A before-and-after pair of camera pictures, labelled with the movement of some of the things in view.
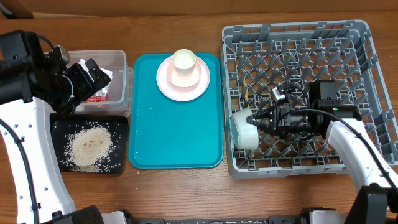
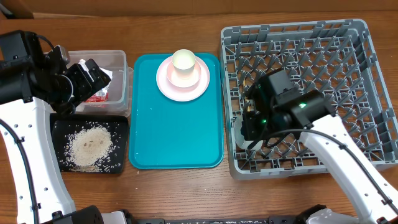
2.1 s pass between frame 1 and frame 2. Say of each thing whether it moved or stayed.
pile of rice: stayed
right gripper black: moved
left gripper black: stayed
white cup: stayed
